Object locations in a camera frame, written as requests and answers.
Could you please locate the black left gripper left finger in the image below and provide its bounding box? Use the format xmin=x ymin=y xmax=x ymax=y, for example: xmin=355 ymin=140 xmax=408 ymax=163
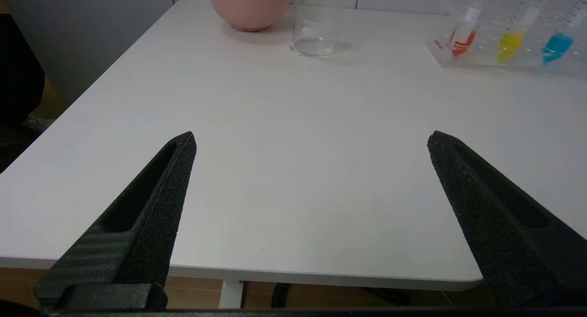
xmin=34 ymin=131 xmax=198 ymax=311

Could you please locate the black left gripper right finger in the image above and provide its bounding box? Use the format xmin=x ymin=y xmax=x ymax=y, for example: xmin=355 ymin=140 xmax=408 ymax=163
xmin=426 ymin=130 xmax=587 ymax=307

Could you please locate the blue pigment test tube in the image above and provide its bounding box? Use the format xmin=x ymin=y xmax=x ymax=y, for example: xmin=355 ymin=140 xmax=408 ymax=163
xmin=542 ymin=0 xmax=587 ymax=64

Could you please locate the clear acrylic test tube rack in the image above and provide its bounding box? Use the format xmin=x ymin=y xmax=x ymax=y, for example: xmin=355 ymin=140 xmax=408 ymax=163
xmin=426 ymin=0 xmax=587 ymax=77

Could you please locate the yellow pigment test tube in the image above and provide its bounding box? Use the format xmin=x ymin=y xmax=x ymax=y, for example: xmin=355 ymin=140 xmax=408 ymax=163
xmin=498 ymin=0 xmax=558 ymax=62

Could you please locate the white table leg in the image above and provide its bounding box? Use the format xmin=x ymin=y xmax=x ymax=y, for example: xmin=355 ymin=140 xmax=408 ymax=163
xmin=219 ymin=280 xmax=244 ymax=309

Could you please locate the pink plastic bowl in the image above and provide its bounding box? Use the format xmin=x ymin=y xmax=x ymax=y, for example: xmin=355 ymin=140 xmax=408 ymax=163
xmin=206 ymin=0 xmax=293 ymax=33

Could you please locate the clear glass beaker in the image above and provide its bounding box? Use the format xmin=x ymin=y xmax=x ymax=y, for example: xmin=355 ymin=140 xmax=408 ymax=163
xmin=292 ymin=0 xmax=350 ymax=57

